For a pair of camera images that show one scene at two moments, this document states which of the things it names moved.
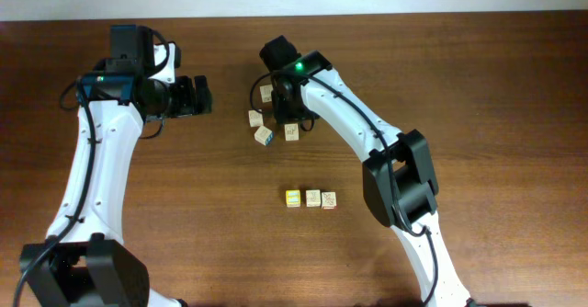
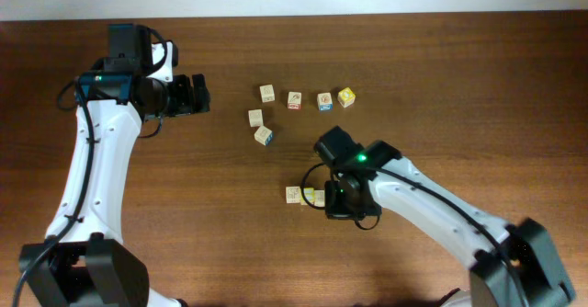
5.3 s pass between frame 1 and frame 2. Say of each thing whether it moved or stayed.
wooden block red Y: stayed
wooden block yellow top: moved
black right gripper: moved
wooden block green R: moved
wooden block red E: stayed
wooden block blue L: stayed
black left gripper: stayed
